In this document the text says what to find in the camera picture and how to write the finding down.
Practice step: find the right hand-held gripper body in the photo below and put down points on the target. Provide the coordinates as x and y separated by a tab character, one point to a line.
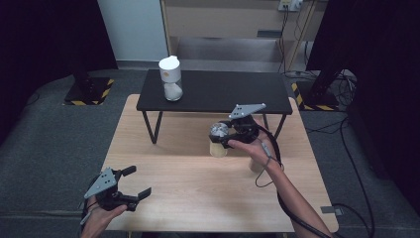
246	129

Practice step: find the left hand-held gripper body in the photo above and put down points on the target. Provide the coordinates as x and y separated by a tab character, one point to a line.
103	183

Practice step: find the silver-lidded jar of yellow powder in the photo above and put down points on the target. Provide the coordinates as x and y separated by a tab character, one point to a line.
218	130

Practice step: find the black shelf with metal legs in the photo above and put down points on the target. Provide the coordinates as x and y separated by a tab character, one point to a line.
214	91

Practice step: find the white-lidded jar of white powder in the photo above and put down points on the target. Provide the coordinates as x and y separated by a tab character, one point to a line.
170	72

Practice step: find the person's right hand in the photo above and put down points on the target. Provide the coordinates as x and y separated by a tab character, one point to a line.
259	150

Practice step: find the person's left hand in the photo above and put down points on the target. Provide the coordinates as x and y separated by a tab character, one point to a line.
97	221

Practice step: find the black stand with striped base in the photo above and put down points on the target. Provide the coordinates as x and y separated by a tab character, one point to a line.
317	95
87	91

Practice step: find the wooden cabinet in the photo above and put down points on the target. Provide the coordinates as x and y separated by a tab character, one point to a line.
224	20

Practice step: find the grey tape piece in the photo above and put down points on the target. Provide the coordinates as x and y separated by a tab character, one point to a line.
328	210

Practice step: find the white power strip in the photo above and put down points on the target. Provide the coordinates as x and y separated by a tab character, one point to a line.
290	5

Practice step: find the white panel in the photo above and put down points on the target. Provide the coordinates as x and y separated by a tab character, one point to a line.
135	29

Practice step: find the black curtain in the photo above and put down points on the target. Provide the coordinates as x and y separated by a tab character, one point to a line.
383	66
46	43

